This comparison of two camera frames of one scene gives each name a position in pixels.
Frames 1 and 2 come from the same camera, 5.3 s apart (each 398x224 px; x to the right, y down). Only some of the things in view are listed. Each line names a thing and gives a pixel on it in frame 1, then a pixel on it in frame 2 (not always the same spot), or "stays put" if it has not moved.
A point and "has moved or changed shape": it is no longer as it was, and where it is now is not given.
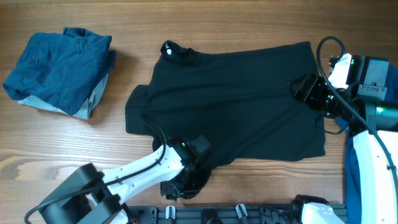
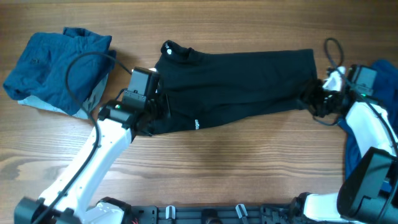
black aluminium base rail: x=222 y=214 stays put
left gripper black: x=192 y=190 -> x=165 y=106
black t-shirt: x=239 y=101 has moved or changed shape
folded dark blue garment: x=60 y=71 stays put
